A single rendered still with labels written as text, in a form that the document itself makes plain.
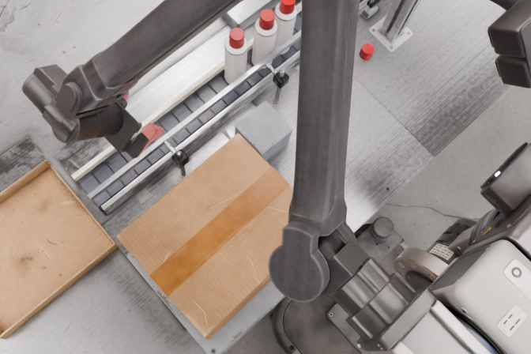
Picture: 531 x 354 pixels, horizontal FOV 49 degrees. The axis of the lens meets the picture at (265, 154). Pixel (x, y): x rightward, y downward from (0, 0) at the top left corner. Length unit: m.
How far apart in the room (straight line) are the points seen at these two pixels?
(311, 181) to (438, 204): 1.72
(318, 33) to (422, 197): 1.78
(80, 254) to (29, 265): 0.11
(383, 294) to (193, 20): 0.40
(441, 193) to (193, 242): 1.50
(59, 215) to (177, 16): 0.78
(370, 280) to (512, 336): 0.16
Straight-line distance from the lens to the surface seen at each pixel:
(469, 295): 0.70
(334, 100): 0.65
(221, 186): 1.10
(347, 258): 0.72
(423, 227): 2.35
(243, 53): 1.30
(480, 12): 1.75
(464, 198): 2.44
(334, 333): 1.97
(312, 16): 0.65
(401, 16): 1.52
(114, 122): 0.99
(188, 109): 1.41
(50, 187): 1.45
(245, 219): 1.08
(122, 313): 1.36
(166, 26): 0.76
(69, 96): 0.88
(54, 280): 1.40
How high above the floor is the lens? 2.17
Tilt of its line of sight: 71 degrees down
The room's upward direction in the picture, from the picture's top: 12 degrees clockwise
